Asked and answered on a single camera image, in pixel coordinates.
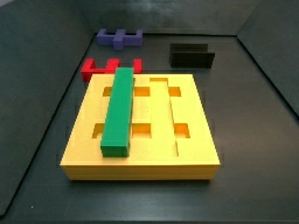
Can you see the green long block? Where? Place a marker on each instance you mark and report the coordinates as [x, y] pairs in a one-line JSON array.
[[114, 138]]

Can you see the purple notched block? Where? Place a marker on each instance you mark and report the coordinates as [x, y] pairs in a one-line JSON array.
[[120, 39]]

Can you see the red notched block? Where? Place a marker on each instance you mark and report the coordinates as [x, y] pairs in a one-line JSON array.
[[89, 68]]

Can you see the black notched block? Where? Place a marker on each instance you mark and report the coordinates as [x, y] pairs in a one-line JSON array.
[[190, 56]]

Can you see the yellow slotted board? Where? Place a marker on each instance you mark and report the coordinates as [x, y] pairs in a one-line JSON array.
[[170, 145]]

